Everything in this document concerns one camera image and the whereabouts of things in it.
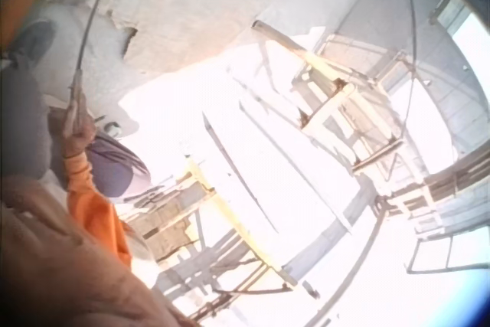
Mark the wooden scaffold frame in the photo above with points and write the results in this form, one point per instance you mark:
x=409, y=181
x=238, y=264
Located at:
x=199, y=227
x=337, y=101

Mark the window frame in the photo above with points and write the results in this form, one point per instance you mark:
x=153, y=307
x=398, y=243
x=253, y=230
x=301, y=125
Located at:
x=455, y=13

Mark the person's right fingers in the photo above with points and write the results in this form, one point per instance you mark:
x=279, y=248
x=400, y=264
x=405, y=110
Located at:
x=74, y=128

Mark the stack of wooden planks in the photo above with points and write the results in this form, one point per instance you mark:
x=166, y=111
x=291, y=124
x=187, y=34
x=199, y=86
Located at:
x=448, y=193

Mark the person's right hand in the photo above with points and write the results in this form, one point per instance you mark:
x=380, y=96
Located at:
x=80, y=139

